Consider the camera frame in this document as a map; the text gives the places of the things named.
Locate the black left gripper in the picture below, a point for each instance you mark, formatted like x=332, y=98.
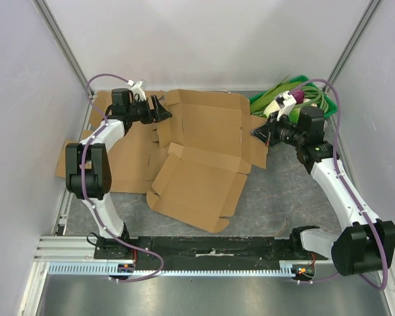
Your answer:
x=161, y=113

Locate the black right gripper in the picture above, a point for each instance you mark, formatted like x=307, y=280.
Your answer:
x=270, y=132

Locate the brown cardboard box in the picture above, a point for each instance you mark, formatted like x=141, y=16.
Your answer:
x=210, y=153

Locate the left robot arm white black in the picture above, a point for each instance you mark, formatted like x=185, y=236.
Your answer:
x=87, y=166

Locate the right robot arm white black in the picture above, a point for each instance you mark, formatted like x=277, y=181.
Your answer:
x=366, y=243

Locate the green leafy vegetable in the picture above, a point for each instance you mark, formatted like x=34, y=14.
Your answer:
x=259, y=102

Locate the purple onion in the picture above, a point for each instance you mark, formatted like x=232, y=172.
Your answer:
x=298, y=96

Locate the green long beans bundle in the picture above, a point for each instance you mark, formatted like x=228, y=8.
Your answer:
x=313, y=96

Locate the flat cardboard sheet on left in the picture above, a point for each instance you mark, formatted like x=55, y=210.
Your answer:
x=135, y=160

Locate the green plastic tray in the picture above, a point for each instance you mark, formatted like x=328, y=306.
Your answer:
x=332, y=106

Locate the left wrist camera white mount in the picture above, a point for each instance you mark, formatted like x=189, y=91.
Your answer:
x=136, y=90

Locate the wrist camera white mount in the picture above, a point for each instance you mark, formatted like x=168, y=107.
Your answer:
x=286, y=102
x=136, y=90

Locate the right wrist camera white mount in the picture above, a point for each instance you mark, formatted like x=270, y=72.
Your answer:
x=286, y=102

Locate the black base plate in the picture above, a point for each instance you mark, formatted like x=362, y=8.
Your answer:
x=224, y=252

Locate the aluminium frame post left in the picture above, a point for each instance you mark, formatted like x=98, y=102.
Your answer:
x=61, y=41

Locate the aluminium frame post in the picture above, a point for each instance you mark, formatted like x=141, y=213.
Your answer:
x=363, y=23
x=61, y=41

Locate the aluminium frame post right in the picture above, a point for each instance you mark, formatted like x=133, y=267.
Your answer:
x=363, y=23

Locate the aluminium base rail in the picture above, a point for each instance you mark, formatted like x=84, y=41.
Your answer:
x=64, y=248

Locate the grey slotted cable duct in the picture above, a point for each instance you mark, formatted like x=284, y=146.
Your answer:
x=131, y=270

